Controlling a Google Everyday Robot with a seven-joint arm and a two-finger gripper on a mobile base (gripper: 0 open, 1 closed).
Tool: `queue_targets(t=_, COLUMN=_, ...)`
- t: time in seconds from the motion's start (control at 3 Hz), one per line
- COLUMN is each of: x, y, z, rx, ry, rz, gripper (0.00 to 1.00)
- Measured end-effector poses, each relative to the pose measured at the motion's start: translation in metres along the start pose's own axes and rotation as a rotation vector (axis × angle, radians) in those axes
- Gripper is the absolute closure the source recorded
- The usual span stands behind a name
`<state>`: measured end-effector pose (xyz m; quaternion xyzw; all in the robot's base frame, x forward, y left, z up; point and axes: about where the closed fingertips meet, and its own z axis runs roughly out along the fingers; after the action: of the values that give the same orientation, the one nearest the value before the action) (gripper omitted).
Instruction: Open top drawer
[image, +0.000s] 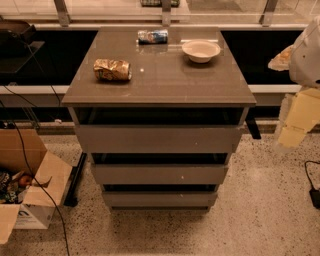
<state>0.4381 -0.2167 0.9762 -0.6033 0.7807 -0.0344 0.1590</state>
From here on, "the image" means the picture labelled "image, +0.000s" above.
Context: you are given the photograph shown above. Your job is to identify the grey drawer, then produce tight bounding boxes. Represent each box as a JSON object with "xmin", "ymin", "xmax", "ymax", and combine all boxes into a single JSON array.
[
  {"xmin": 91, "ymin": 164, "xmax": 228, "ymax": 185},
  {"xmin": 75, "ymin": 125, "xmax": 242, "ymax": 153},
  {"xmin": 102, "ymin": 192, "xmax": 217, "ymax": 208}
]

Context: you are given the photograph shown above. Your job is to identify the open cardboard box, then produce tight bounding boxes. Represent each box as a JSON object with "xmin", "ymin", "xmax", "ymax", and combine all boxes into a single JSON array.
[{"xmin": 0, "ymin": 129, "xmax": 72, "ymax": 244}]

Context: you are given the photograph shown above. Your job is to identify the white bowl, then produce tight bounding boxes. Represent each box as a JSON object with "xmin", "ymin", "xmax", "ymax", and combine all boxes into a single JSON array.
[{"xmin": 182, "ymin": 40, "xmax": 221, "ymax": 63}]

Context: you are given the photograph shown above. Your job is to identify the black power adapter with cable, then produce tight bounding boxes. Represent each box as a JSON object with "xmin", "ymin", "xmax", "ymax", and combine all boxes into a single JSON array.
[{"xmin": 304, "ymin": 160, "xmax": 320, "ymax": 209}]

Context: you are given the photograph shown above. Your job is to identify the black equipment on left ledge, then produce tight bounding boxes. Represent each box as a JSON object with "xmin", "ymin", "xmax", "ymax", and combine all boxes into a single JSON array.
[{"xmin": 0, "ymin": 20, "xmax": 45, "ymax": 77}]

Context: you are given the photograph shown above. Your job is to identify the grey drawer cabinet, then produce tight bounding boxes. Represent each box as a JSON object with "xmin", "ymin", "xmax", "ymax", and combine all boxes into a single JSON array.
[{"xmin": 62, "ymin": 27, "xmax": 256, "ymax": 209}]

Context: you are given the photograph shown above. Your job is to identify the grey top drawer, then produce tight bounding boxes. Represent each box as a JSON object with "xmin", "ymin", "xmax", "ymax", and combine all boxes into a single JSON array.
[{"xmin": 75, "ymin": 125, "xmax": 242, "ymax": 153}]

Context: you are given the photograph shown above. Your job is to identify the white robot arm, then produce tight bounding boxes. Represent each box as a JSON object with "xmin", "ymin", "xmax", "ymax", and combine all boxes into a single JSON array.
[{"xmin": 268, "ymin": 16, "xmax": 320, "ymax": 153}]

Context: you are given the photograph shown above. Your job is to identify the grey bottom drawer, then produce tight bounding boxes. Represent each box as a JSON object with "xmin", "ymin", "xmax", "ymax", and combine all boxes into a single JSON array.
[{"xmin": 102, "ymin": 192, "xmax": 217, "ymax": 208}]

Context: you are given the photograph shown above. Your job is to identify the grey middle drawer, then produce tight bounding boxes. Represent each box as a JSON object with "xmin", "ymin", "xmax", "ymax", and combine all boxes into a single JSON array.
[{"xmin": 91, "ymin": 164, "xmax": 228, "ymax": 185}]

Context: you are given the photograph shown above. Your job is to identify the crushed blue silver can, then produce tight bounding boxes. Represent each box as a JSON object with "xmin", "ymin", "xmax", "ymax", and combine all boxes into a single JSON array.
[{"xmin": 138, "ymin": 29, "xmax": 168, "ymax": 45}]

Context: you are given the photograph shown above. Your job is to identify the crushed gold can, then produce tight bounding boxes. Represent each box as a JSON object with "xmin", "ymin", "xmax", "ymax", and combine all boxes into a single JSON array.
[{"xmin": 93, "ymin": 59, "xmax": 132, "ymax": 81}]

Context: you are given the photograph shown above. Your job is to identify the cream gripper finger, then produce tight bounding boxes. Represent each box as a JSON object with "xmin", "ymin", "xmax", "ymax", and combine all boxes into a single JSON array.
[
  {"xmin": 274, "ymin": 88, "xmax": 320, "ymax": 153},
  {"xmin": 268, "ymin": 45, "xmax": 293, "ymax": 71}
]

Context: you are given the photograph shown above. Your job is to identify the black table leg bar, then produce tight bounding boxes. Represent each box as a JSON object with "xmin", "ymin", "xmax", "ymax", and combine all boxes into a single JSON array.
[{"xmin": 64, "ymin": 153, "xmax": 87, "ymax": 207}]

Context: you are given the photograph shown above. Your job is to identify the metal window railing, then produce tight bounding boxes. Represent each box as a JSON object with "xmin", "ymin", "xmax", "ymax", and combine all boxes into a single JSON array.
[{"xmin": 0, "ymin": 0, "xmax": 320, "ymax": 30}]

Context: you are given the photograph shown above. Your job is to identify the black floor cable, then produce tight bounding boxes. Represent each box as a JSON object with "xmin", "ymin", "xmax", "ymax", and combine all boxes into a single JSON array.
[{"xmin": 0, "ymin": 83, "xmax": 71, "ymax": 256}]

